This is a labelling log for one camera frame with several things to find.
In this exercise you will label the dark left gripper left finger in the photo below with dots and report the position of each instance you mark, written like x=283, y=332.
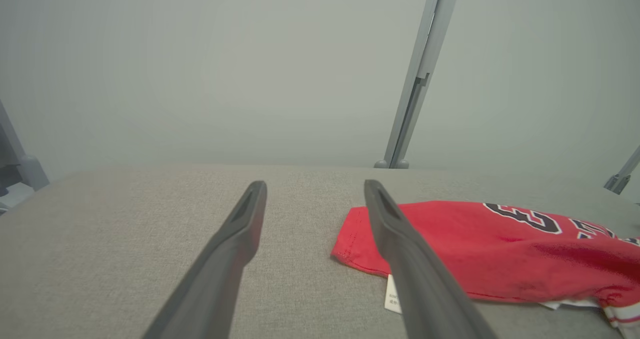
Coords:
x=220, y=264

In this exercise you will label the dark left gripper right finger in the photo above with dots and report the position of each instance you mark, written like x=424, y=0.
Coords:
x=420, y=284

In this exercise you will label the red basketball jersey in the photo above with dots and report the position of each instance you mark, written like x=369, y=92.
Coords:
x=475, y=249

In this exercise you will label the grey metal partition post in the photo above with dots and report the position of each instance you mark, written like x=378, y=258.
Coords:
x=25, y=171
x=422, y=64
x=622, y=176

